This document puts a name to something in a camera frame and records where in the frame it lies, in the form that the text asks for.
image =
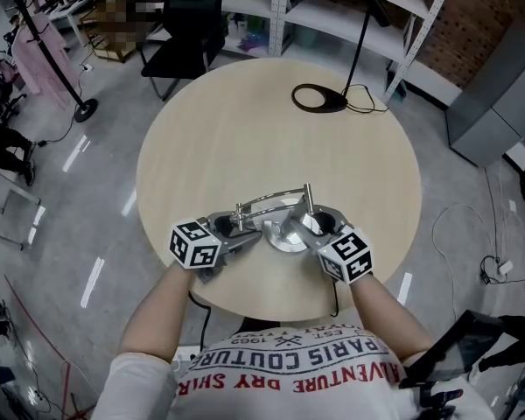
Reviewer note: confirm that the pink coat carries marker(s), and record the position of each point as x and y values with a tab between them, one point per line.
35	59

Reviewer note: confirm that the pale green bucket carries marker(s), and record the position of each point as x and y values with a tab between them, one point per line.
306	37

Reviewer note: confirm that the black red wheeled cart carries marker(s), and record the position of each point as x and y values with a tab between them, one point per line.
0	86

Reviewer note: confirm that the black coat rack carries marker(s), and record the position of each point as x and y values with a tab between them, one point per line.
57	68

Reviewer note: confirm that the person's left forearm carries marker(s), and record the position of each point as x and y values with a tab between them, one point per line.
157	313

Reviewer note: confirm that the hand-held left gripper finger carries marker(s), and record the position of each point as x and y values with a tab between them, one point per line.
240	242
240	221

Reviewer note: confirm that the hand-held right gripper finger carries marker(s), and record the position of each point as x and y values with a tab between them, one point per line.
341	223
308	236

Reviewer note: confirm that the white power strip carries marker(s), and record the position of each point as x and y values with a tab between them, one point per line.
505	268

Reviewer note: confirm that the grey refrigerator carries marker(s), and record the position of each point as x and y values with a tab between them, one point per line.
494	103

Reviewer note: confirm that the person's right forearm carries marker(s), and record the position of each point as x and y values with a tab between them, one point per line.
385	317

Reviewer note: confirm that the black office chair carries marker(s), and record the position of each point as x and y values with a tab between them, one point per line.
188	29

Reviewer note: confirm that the person's white printed shirt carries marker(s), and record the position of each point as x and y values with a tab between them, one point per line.
289	392

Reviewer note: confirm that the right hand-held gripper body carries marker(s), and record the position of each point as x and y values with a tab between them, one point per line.
345	256

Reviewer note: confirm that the silver metal lamp stand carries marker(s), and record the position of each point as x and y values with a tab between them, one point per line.
280	236

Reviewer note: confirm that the wooden rack cart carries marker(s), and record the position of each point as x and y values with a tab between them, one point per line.
114	53

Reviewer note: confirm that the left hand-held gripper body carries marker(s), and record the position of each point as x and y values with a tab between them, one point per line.
194	245

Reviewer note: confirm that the purple toy pile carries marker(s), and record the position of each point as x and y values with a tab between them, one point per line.
251	42

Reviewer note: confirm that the black chest-mounted screen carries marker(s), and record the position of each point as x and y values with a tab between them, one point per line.
455	348

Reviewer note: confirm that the black desk lamp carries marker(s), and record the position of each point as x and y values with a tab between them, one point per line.
356	55

